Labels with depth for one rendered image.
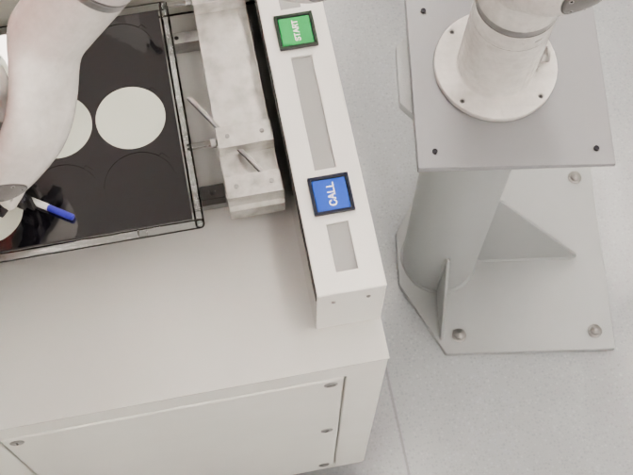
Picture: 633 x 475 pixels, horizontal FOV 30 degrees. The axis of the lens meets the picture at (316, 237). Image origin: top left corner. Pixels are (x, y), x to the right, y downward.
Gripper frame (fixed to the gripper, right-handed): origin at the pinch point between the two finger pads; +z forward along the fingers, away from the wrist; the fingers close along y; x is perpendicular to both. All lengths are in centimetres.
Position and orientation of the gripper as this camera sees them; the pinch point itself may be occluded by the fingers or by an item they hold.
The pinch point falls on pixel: (25, 193)
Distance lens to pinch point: 168.4
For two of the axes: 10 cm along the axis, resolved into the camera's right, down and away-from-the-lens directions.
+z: -0.2, 3.7, 9.3
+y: -3.9, 8.5, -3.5
